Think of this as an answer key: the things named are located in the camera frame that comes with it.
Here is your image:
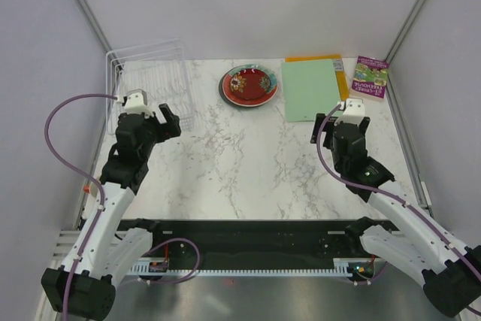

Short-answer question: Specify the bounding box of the grey plate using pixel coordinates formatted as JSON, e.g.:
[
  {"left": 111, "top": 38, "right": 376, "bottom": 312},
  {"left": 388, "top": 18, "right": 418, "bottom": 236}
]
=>
[{"left": 218, "top": 83, "right": 278, "bottom": 110}]

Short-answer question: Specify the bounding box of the pink rimmed teal plate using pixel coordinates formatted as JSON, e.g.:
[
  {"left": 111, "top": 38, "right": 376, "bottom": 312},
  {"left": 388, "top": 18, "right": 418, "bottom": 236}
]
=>
[{"left": 219, "top": 64, "right": 278, "bottom": 108}]

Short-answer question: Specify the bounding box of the dark red patterned plate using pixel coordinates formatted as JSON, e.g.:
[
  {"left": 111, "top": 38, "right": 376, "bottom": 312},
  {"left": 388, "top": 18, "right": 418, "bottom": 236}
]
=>
[{"left": 228, "top": 67, "right": 271, "bottom": 100}]

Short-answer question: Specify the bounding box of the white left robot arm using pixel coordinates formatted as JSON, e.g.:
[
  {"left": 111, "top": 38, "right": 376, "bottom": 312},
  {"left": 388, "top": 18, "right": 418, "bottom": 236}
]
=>
[{"left": 41, "top": 104, "right": 181, "bottom": 320}]

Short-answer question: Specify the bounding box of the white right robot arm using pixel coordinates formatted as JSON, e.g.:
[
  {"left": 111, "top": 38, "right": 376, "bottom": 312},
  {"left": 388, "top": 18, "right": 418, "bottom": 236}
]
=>
[{"left": 310, "top": 114, "right": 480, "bottom": 317}]

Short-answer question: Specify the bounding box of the green folder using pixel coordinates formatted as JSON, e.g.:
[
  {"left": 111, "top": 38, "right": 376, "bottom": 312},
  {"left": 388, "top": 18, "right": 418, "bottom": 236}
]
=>
[{"left": 281, "top": 59, "right": 340, "bottom": 123}]

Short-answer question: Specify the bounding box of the orange folder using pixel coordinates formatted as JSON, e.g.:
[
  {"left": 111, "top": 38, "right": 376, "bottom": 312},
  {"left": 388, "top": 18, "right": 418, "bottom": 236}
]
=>
[{"left": 285, "top": 54, "right": 349, "bottom": 101}]

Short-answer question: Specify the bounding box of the purple children's book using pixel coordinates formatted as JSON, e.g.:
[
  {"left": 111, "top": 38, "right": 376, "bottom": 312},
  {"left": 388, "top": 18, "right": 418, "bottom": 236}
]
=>
[{"left": 351, "top": 56, "right": 389, "bottom": 101}]

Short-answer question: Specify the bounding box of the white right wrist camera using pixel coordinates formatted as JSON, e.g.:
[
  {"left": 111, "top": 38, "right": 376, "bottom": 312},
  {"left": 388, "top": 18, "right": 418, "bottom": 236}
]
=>
[{"left": 334, "top": 98, "right": 365, "bottom": 126}]

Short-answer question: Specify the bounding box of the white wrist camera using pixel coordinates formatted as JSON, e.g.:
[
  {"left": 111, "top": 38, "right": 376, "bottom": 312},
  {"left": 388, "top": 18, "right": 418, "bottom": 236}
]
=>
[
  {"left": 334, "top": 98, "right": 365, "bottom": 126},
  {"left": 115, "top": 89, "right": 154, "bottom": 118}
]

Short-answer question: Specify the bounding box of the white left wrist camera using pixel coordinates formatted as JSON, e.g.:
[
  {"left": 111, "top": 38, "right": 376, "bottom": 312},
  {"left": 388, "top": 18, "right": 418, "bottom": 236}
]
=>
[{"left": 115, "top": 89, "right": 154, "bottom": 118}]

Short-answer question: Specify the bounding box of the white wire dish rack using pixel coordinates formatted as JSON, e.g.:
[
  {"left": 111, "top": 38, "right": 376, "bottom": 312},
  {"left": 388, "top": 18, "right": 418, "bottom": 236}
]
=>
[{"left": 105, "top": 38, "right": 195, "bottom": 130}]

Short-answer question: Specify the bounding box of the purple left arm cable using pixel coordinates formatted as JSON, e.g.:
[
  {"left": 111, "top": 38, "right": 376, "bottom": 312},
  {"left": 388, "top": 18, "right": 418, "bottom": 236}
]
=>
[{"left": 44, "top": 93, "right": 200, "bottom": 320}]

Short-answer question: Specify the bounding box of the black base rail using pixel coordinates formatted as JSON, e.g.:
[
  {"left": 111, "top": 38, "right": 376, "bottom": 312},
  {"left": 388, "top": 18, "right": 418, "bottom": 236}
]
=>
[{"left": 119, "top": 219, "right": 371, "bottom": 269}]

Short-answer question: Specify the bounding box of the white cable duct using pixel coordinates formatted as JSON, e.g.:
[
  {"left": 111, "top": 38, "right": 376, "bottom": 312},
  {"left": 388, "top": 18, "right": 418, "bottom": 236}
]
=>
[{"left": 127, "top": 258, "right": 373, "bottom": 277}]

